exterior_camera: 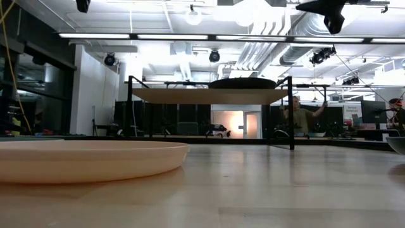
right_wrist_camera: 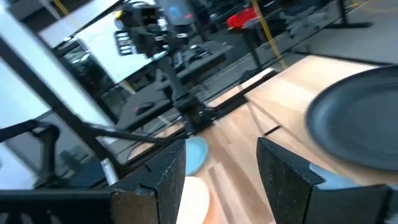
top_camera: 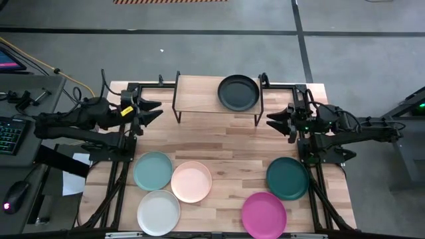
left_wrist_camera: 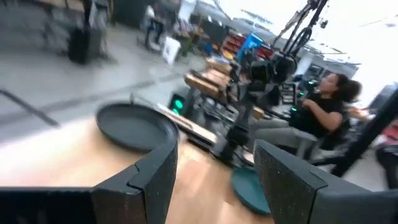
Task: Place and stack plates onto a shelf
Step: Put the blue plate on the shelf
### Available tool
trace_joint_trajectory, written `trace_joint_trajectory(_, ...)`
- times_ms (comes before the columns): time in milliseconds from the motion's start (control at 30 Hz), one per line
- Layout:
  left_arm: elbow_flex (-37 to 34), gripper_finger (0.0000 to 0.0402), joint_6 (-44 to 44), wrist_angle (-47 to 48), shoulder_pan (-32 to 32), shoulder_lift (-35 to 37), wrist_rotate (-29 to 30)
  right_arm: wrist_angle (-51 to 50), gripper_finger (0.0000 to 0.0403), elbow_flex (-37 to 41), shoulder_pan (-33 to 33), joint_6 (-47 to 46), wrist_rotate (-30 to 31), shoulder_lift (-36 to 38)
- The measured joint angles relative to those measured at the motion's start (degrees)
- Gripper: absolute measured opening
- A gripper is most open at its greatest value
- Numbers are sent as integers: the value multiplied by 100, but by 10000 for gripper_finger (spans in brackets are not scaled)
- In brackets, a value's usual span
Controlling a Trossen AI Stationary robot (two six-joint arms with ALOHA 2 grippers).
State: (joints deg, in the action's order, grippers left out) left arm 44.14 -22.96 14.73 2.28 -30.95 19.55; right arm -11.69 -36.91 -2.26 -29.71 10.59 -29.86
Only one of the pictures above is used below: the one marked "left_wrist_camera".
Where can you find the person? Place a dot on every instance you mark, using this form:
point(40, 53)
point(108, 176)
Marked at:
point(320, 115)

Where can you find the white stool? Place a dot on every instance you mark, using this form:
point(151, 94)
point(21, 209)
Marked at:
point(171, 49)

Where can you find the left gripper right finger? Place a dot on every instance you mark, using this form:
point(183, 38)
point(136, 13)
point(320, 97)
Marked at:
point(289, 193)

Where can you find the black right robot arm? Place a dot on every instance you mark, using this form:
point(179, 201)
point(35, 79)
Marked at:
point(237, 140)

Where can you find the wooden crate stack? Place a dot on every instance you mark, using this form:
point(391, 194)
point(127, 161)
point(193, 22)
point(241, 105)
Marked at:
point(208, 79)

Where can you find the black bin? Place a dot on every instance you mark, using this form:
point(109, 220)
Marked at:
point(82, 43)

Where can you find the black plate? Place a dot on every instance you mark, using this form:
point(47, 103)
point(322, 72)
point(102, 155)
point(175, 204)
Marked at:
point(133, 127)

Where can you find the blue storage bin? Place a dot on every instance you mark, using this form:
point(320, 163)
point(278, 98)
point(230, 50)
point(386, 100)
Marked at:
point(250, 46)

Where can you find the black box green light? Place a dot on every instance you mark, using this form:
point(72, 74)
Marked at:
point(178, 104)

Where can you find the teal plate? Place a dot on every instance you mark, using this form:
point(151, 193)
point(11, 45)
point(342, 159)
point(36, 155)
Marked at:
point(247, 189)

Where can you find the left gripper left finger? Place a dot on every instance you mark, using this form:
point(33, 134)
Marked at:
point(146, 193)

